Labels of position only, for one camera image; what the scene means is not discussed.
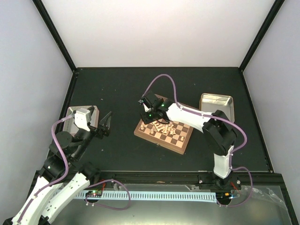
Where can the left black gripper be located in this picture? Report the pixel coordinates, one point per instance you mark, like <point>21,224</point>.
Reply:
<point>100,132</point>

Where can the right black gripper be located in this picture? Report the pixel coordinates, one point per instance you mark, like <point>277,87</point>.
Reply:
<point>146,119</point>

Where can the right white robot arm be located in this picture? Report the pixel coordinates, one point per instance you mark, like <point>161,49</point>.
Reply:
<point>211,142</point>

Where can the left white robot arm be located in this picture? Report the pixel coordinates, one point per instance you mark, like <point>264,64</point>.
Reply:
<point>62,176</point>

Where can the pile of light chess pieces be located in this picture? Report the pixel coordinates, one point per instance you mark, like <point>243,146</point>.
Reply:
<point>170,133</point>

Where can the wooden chess board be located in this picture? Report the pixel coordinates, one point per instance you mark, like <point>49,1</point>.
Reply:
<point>179,147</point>

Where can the pink plastic tray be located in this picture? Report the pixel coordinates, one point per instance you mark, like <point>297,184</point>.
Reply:
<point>69,125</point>

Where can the silver metal tin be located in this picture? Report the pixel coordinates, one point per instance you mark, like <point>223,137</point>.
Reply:
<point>212,102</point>

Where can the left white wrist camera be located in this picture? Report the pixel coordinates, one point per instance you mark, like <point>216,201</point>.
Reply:
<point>82,117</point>

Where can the light blue slotted cable duct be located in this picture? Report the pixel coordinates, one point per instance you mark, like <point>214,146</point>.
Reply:
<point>149,196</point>

